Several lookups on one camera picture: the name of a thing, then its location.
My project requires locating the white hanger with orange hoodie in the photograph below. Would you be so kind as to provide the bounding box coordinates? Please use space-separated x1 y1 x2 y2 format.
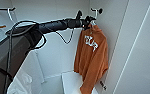
89 8 100 28

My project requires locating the orange hoodie with white print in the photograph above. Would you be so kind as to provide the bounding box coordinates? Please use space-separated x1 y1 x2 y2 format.
73 23 109 94

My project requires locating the white wardrobe door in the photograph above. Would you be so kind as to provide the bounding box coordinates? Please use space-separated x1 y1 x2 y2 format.
107 0 150 94

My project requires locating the white wardrobe cabinet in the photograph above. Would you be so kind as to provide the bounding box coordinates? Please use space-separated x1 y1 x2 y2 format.
0 0 129 94

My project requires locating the small black low hook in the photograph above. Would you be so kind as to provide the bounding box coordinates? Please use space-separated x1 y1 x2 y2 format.
99 79 108 92

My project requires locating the white hanger with white shirt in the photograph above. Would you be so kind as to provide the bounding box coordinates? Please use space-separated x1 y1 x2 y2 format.
7 8 17 23

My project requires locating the white shirt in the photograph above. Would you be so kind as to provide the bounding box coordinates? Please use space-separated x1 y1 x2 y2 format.
6 49 45 94

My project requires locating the thin wrist cable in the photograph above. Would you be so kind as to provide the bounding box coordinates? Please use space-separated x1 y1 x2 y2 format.
58 28 75 45

